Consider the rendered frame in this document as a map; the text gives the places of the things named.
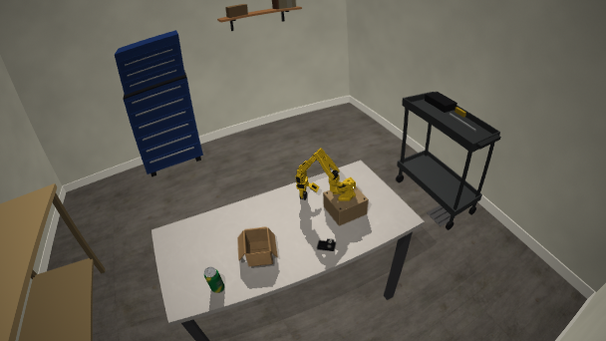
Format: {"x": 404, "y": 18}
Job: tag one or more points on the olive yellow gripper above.
{"x": 302, "y": 186}

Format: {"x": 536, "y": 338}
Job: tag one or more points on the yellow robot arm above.
{"x": 346, "y": 188}

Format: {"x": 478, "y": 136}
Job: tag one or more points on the green drink can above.
{"x": 213, "y": 279}

